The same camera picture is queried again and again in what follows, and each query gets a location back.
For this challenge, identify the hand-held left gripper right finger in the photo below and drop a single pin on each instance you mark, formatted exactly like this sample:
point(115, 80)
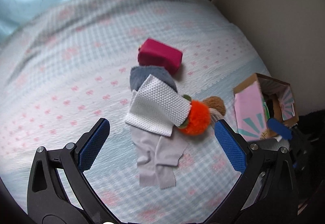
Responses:
point(229, 148)

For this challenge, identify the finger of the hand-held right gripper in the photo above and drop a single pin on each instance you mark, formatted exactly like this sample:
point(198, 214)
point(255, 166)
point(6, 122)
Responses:
point(279, 128)

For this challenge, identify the person's dark clothing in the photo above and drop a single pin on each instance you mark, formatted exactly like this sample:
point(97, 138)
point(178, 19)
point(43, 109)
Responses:
point(316, 122)

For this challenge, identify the bed with checkered blue blanket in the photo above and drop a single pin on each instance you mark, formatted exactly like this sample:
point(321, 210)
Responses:
point(76, 61)

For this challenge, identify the light grey cloth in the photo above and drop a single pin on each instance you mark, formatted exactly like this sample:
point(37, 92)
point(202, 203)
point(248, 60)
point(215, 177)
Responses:
point(157, 155)

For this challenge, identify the brown plush toy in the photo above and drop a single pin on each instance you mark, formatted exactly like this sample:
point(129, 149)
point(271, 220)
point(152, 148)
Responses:
point(216, 105)

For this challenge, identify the magenta pouch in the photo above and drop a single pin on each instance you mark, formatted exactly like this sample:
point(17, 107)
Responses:
point(160, 55)

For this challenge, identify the white textured cloth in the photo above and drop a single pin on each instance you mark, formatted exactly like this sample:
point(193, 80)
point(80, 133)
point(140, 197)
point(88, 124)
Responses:
point(157, 104)

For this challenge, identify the cardboard box with pink print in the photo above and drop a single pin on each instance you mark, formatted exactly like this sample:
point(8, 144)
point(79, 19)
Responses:
point(250, 109)

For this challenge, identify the grey-blue fluffy towel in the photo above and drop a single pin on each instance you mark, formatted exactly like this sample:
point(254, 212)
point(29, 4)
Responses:
point(142, 78)

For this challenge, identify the orange plush ball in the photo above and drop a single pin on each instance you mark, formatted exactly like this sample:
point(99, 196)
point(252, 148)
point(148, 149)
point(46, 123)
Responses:
point(198, 118)

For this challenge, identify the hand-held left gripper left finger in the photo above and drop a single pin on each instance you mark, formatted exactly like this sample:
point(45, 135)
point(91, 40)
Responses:
point(92, 148)

